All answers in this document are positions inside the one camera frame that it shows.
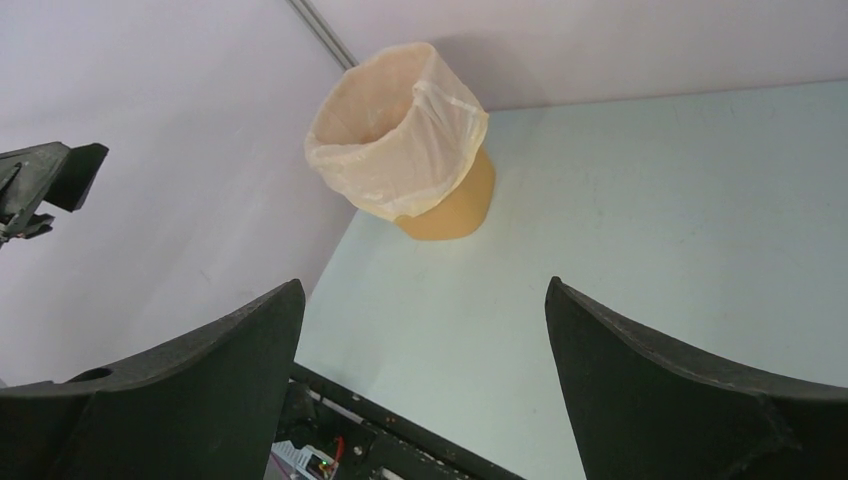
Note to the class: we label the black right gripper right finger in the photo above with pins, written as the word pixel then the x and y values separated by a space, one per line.
pixel 644 405

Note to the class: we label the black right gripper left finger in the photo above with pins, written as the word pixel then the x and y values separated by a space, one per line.
pixel 203 405

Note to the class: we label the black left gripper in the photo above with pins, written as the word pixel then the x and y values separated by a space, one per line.
pixel 50 172

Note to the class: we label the orange plastic trash bin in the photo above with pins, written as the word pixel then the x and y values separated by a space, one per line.
pixel 460 213

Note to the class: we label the translucent white trash bag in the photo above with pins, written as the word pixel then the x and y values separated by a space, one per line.
pixel 398 133

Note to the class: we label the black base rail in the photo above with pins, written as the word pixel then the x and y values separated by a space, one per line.
pixel 327 431

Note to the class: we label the left corner frame post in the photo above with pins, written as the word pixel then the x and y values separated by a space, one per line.
pixel 324 33

